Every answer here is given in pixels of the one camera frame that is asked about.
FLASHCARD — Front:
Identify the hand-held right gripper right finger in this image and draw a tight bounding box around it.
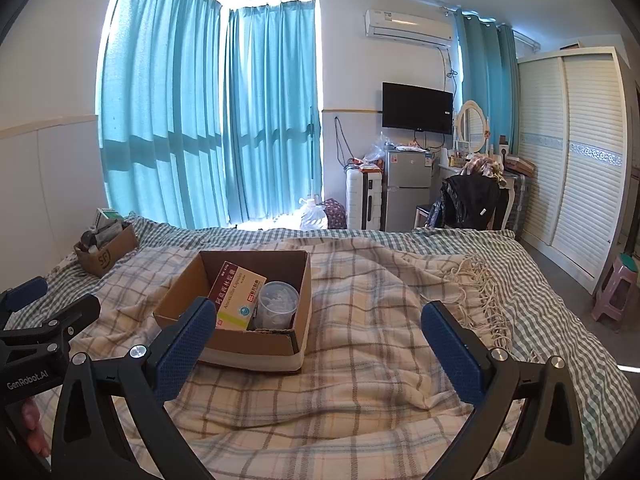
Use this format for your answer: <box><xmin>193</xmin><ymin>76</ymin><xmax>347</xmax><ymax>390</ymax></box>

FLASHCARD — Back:
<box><xmin>420</xmin><ymin>301</ymin><xmax>586</xmax><ymax>480</ymax></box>

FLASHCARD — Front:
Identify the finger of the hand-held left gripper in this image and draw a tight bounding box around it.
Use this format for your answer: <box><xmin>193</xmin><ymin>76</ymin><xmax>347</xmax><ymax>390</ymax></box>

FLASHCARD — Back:
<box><xmin>0</xmin><ymin>276</ymin><xmax>49</xmax><ymax>313</ymax></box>
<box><xmin>0</xmin><ymin>294</ymin><xmax>102</xmax><ymax>356</ymax></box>

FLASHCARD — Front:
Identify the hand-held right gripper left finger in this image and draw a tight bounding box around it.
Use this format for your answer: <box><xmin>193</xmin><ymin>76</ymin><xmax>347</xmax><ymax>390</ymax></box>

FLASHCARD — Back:
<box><xmin>50</xmin><ymin>296</ymin><xmax>218</xmax><ymax>480</ymax></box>

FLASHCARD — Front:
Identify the red yellow medicine box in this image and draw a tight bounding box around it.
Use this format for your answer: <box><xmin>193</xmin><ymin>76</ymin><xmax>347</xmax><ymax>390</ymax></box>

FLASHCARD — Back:
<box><xmin>214</xmin><ymin>260</ymin><xmax>267</xmax><ymax>332</ymax></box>

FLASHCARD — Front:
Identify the large cardboard box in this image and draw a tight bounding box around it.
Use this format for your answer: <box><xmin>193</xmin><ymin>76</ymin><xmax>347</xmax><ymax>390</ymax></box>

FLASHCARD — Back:
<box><xmin>152</xmin><ymin>249</ymin><xmax>313</xmax><ymax>373</ymax></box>

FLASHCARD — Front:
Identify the clear plastic cotton swab jar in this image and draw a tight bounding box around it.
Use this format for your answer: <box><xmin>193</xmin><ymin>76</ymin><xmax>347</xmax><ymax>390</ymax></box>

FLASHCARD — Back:
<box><xmin>255</xmin><ymin>281</ymin><xmax>301</xmax><ymax>331</ymax></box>

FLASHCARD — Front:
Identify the person's left hand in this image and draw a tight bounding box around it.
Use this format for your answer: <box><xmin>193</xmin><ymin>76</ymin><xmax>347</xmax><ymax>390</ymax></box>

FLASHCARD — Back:
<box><xmin>22</xmin><ymin>399</ymin><xmax>51</xmax><ymax>456</ymax></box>

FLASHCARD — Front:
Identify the small cardboard box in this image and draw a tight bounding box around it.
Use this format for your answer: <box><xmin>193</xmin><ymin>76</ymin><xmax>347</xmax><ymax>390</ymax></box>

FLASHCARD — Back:
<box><xmin>74</xmin><ymin>223</ymin><xmax>140</xmax><ymax>277</ymax></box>

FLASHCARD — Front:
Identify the plaid fringed blanket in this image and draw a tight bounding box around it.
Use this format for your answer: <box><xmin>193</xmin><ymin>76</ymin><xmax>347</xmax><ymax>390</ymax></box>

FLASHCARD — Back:
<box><xmin>35</xmin><ymin>239</ymin><xmax>551</xmax><ymax>480</ymax></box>

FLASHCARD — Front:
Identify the checked bedsheet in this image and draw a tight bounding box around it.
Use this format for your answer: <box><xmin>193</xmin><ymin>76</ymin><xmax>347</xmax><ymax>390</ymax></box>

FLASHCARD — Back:
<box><xmin>0</xmin><ymin>215</ymin><xmax>640</xmax><ymax>480</ymax></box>

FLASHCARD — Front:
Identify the black jacket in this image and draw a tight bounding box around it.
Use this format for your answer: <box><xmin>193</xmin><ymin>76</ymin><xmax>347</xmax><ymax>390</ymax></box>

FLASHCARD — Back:
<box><xmin>427</xmin><ymin>174</ymin><xmax>501</xmax><ymax>231</ymax></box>

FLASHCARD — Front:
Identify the silver suitcase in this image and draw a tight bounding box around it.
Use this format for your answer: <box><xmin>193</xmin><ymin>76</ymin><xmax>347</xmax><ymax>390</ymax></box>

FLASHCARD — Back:
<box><xmin>502</xmin><ymin>172</ymin><xmax>536</xmax><ymax>233</ymax></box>

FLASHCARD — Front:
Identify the silver small fridge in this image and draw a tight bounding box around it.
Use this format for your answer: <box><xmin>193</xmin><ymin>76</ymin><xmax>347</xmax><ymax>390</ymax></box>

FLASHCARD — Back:
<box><xmin>382</xmin><ymin>149</ymin><xmax>433</xmax><ymax>232</ymax></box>

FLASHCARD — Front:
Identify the white suitcase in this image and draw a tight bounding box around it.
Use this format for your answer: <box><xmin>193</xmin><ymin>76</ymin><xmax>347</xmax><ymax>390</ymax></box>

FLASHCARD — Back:
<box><xmin>346</xmin><ymin>167</ymin><xmax>385</xmax><ymax>231</ymax></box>

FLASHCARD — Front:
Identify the dark floral bag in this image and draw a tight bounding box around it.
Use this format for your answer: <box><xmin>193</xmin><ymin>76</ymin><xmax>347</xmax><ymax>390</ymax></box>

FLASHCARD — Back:
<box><xmin>320</xmin><ymin>199</ymin><xmax>347</xmax><ymax>231</ymax></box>

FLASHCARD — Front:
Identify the pink plastic stool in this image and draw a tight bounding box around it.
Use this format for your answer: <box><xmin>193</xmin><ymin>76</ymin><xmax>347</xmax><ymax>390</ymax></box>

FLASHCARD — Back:
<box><xmin>591</xmin><ymin>252</ymin><xmax>640</xmax><ymax>333</ymax></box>

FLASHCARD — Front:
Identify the patterned cloth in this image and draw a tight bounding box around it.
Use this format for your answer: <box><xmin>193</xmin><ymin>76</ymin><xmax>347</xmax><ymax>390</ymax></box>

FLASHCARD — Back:
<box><xmin>462</xmin><ymin>156</ymin><xmax>503</xmax><ymax>178</ymax></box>

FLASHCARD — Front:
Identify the clear water jug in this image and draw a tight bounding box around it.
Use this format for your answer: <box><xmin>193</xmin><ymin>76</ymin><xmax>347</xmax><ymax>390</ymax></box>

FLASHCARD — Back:
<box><xmin>299</xmin><ymin>198</ymin><xmax>328</xmax><ymax>231</ymax></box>

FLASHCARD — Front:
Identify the clear plastic bag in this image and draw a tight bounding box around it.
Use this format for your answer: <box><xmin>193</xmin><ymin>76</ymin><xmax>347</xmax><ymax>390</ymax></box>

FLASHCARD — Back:
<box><xmin>362</xmin><ymin>132</ymin><xmax>388</xmax><ymax>166</ymax></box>

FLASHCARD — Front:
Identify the wide cyan curtain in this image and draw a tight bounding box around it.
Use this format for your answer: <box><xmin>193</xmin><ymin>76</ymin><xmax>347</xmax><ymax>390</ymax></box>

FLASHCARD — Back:
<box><xmin>100</xmin><ymin>0</ymin><xmax>223</xmax><ymax>231</ymax></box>

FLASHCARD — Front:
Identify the white oval mirror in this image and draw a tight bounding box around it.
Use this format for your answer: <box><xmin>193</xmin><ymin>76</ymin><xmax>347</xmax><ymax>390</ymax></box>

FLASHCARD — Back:
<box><xmin>456</xmin><ymin>100</ymin><xmax>488</xmax><ymax>155</ymax></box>

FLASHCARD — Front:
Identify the white slatted wardrobe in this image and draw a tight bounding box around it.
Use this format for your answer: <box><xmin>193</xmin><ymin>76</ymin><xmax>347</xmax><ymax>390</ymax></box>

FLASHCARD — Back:
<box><xmin>517</xmin><ymin>46</ymin><xmax>633</xmax><ymax>295</ymax></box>

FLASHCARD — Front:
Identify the black television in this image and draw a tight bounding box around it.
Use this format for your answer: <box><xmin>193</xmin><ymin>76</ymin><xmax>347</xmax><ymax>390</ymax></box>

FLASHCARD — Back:
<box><xmin>382</xmin><ymin>82</ymin><xmax>454</xmax><ymax>135</ymax></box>

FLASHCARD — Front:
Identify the narrow cyan curtain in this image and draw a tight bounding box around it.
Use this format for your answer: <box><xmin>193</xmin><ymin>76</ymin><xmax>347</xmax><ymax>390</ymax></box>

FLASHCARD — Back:
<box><xmin>457</xmin><ymin>10</ymin><xmax>521</xmax><ymax>156</ymax></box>

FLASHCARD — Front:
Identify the white air conditioner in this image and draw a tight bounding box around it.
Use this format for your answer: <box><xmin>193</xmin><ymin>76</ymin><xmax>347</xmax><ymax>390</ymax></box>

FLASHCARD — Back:
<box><xmin>364</xmin><ymin>8</ymin><xmax>455</xmax><ymax>48</ymax></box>

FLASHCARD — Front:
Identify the black wall cable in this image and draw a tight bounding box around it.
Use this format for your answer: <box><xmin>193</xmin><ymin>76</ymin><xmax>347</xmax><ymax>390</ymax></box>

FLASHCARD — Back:
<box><xmin>334</xmin><ymin>115</ymin><xmax>351</xmax><ymax>168</ymax></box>

